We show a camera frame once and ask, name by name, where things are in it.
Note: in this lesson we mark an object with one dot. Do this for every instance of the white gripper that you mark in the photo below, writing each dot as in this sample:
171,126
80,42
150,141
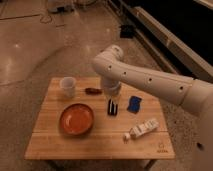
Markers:
113,98

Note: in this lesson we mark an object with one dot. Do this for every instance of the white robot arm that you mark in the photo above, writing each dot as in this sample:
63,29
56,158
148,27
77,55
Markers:
193,95

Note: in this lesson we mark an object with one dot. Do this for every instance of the black striped rectangular block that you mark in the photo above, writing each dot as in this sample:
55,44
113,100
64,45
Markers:
112,108

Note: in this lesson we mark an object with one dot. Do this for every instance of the brown sausage-shaped object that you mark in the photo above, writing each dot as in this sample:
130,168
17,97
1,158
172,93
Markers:
93,91

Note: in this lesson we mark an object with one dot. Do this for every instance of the blue sponge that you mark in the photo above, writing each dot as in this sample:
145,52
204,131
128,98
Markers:
134,104

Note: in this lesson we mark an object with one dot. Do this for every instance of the orange round plate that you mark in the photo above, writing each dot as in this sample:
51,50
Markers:
76,119

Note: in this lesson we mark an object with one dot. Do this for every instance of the wooden folding table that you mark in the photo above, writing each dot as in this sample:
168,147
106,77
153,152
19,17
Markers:
105,139

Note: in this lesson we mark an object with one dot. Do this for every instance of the white bottle lying down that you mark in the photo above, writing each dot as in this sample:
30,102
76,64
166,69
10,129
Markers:
141,129

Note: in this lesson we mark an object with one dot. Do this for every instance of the translucent plastic cup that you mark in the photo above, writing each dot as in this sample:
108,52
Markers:
67,85

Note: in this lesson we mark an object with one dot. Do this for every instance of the black box on floor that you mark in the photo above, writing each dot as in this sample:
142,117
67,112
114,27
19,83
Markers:
127,31

